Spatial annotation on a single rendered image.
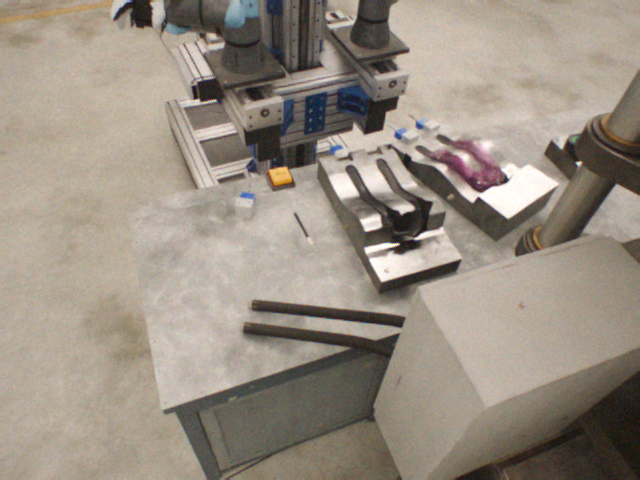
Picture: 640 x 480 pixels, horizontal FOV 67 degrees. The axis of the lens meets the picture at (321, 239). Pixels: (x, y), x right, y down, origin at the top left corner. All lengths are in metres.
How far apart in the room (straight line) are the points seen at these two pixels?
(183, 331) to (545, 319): 0.95
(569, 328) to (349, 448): 1.50
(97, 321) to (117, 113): 1.54
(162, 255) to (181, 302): 0.18
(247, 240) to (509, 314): 1.02
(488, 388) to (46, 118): 3.29
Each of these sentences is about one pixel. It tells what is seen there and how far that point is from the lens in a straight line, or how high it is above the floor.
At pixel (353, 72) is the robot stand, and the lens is 1.95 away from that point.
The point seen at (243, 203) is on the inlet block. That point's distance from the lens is 1.53.
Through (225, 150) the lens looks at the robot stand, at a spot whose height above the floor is 0.21.
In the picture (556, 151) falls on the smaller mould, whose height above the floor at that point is 0.85.
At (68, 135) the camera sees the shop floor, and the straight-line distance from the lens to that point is 3.38.
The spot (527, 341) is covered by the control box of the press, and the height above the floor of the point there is 1.47.
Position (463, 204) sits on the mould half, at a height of 0.84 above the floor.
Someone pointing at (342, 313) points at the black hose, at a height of 0.89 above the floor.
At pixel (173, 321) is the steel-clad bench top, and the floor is 0.80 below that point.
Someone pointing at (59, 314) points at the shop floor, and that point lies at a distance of 2.49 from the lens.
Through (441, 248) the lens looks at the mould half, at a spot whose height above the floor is 0.86.
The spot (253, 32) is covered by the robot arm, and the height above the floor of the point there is 1.17.
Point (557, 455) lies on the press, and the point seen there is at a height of 0.79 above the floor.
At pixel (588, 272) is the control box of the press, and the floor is 1.47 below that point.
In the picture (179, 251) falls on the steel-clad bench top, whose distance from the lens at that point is 1.50.
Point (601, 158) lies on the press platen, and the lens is 0.80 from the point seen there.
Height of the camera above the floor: 1.95
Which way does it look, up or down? 50 degrees down
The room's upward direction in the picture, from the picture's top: 5 degrees clockwise
